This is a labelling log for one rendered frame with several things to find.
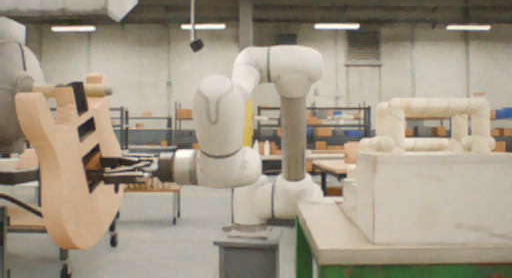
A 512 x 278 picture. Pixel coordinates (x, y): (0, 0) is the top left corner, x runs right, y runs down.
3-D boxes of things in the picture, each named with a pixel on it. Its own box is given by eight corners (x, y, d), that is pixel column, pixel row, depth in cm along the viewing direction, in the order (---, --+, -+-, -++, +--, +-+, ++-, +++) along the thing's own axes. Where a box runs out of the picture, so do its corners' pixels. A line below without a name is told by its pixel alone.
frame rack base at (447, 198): (374, 246, 66) (374, 154, 66) (354, 226, 81) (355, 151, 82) (517, 245, 65) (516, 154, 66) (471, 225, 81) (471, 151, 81)
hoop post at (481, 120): (477, 154, 67) (477, 105, 67) (468, 153, 70) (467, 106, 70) (493, 154, 67) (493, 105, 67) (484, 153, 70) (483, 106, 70)
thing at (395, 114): (390, 154, 68) (390, 105, 68) (385, 153, 71) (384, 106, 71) (407, 154, 68) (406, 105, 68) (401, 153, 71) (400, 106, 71)
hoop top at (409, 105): (389, 113, 68) (389, 97, 68) (385, 114, 71) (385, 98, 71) (493, 113, 67) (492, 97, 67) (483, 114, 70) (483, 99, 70)
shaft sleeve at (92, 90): (31, 86, 85) (38, 83, 88) (34, 99, 86) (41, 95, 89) (102, 86, 85) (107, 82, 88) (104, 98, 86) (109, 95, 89)
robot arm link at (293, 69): (274, 203, 171) (321, 204, 168) (272, 226, 156) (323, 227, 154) (268, 41, 136) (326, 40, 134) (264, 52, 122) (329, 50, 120)
